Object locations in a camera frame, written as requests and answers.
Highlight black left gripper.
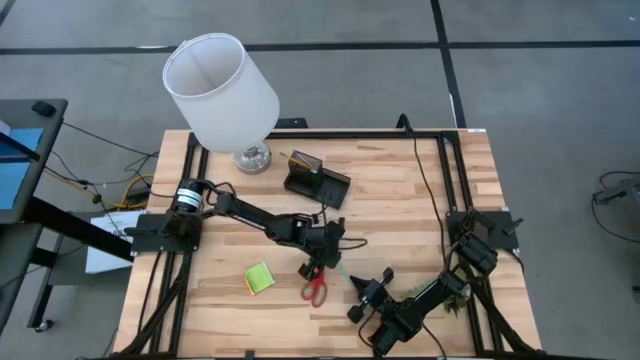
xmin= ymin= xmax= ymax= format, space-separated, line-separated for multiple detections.
xmin=298 ymin=218 xmax=348 ymax=283

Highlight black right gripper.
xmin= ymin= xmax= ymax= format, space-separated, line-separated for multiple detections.
xmin=346 ymin=266 xmax=397 ymax=325

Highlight red handled scissors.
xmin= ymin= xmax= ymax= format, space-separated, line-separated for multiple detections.
xmin=299 ymin=272 xmax=330 ymax=309

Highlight green sticky note pad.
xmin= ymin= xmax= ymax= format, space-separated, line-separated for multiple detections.
xmin=243 ymin=260 xmax=277 ymax=296

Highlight black mesh desk organizer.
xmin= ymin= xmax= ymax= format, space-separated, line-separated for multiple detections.
xmin=283 ymin=149 xmax=352 ymax=211

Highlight small green potted plant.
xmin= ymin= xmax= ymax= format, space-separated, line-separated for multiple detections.
xmin=402 ymin=269 xmax=472 ymax=317

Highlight black power adapter box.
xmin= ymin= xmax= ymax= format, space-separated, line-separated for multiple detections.
xmin=273 ymin=117 xmax=309 ymax=131

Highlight white shade table lamp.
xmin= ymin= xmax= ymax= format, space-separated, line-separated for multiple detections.
xmin=161 ymin=32 xmax=281 ymax=175

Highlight white paper sheet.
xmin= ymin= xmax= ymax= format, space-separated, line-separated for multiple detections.
xmin=84 ymin=209 xmax=142 ymax=275

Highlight black floor equipment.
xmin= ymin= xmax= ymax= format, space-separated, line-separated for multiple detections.
xmin=591 ymin=171 xmax=640 ymax=246

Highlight dark grey side desk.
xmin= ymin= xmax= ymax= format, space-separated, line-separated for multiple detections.
xmin=0 ymin=98 xmax=136 ymax=334

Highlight blue screen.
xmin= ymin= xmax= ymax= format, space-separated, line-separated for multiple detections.
xmin=0 ymin=127 xmax=45 ymax=211

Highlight black computer mouse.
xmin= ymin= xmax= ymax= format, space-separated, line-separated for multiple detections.
xmin=30 ymin=100 xmax=58 ymax=118

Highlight black aluminium table frame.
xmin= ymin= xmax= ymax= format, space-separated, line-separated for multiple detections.
xmin=113 ymin=128 xmax=544 ymax=360

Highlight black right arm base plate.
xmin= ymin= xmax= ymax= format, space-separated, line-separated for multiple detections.
xmin=446 ymin=209 xmax=521 ymax=251

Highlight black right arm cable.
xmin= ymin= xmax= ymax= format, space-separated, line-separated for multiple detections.
xmin=396 ymin=112 xmax=451 ymax=274

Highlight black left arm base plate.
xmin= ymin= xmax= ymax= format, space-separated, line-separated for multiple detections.
xmin=124 ymin=212 xmax=204 ymax=254

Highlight yellow floor cable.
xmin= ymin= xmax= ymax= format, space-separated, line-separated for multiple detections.
xmin=43 ymin=166 xmax=156 ymax=211

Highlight black floor cable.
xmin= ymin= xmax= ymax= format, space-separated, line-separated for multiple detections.
xmin=62 ymin=121 xmax=161 ymax=174

